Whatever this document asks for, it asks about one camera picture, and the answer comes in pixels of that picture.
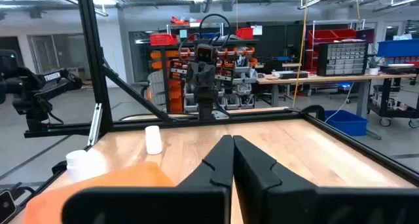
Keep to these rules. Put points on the grey small-parts drawer cabinet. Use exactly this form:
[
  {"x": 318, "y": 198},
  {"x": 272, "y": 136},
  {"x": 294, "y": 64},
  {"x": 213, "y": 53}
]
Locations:
[{"x": 343, "y": 58}]

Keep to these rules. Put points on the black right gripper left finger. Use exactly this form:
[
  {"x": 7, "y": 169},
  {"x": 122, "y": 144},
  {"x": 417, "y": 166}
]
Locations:
[{"x": 196, "y": 204}]

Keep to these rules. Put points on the black aluminium table frame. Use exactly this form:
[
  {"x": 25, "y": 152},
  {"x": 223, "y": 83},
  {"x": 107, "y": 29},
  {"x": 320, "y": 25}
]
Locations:
[{"x": 95, "y": 70}]

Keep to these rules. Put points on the grey office chair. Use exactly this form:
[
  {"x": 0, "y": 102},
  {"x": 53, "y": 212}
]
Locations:
[{"x": 156, "y": 89}]

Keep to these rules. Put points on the shelf with orange grey bins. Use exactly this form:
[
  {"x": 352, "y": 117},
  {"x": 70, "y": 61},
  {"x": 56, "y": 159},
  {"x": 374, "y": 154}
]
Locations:
[{"x": 176, "y": 89}]

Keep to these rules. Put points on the black table-edge camera mount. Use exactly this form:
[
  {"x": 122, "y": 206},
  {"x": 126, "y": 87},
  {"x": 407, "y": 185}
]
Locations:
[{"x": 6, "y": 206}]

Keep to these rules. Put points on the white pill bottle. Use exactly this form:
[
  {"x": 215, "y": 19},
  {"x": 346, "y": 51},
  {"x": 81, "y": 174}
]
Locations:
[{"x": 153, "y": 140}]

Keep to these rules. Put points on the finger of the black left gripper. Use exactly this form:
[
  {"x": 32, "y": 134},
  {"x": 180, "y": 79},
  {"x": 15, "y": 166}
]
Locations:
[
  {"x": 199, "y": 75},
  {"x": 204, "y": 75}
]

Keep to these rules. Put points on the large blue storage tote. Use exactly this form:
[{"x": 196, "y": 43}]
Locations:
[{"x": 398, "y": 48}]

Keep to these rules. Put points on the orange plastic basket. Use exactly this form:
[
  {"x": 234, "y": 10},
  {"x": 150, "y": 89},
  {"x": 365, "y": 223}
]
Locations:
[{"x": 108, "y": 184}]

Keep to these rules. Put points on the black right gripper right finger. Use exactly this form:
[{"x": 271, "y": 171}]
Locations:
[{"x": 294, "y": 204}]

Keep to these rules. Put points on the silver metal frame bracket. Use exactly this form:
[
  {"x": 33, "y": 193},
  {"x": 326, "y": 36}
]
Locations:
[{"x": 95, "y": 124}]

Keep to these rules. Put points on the small potted plant white pot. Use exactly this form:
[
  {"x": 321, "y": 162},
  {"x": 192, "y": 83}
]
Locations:
[{"x": 374, "y": 67}]

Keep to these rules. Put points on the red plastic bin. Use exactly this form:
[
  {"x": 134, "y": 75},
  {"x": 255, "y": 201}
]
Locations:
[
  {"x": 161, "y": 39},
  {"x": 245, "y": 33}
]

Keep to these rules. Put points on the black flat device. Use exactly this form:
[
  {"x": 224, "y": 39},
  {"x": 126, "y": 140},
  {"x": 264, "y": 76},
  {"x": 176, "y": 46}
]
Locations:
[{"x": 293, "y": 74}]

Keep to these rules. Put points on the white ball bottom on table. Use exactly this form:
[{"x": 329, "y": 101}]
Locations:
[{"x": 80, "y": 166}]

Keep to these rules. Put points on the black wheeled cart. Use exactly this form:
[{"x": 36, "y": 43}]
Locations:
[{"x": 393, "y": 99}]

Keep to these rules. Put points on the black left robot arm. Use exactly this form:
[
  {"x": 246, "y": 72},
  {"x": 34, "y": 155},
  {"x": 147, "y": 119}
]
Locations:
[{"x": 205, "y": 101}]

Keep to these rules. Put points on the wooden-top workbench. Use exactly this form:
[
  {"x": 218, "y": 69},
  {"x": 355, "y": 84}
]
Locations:
[{"x": 330, "y": 78}]

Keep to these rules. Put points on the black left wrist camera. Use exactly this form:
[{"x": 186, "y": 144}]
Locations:
[{"x": 205, "y": 53}]

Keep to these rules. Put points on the blue plastic floor bin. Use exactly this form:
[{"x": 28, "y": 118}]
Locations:
[{"x": 346, "y": 122}]

